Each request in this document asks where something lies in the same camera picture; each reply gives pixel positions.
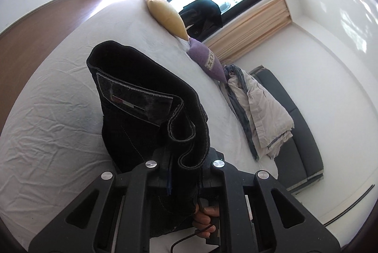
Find black jeans pants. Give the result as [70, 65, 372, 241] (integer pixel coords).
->
[86, 41, 210, 237]

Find left hand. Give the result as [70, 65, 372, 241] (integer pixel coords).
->
[192, 204, 220, 239]

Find dark grey headboard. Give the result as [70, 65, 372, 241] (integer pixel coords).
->
[250, 66, 324, 194]

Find white bed mattress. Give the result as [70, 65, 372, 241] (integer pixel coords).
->
[1, 0, 278, 249]

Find beige grey folded duvet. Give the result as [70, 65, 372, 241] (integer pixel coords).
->
[223, 64, 295, 161]

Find purple patterned pillow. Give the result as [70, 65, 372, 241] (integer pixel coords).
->
[187, 38, 227, 83]

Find right beige curtain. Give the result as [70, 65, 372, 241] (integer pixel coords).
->
[204, 0, 292, 64]

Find yellow pillow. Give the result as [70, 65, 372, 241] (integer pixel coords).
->
[146, 0, 189, 41]

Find black cable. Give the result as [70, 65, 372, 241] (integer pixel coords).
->
[169, 229, 214, 253]

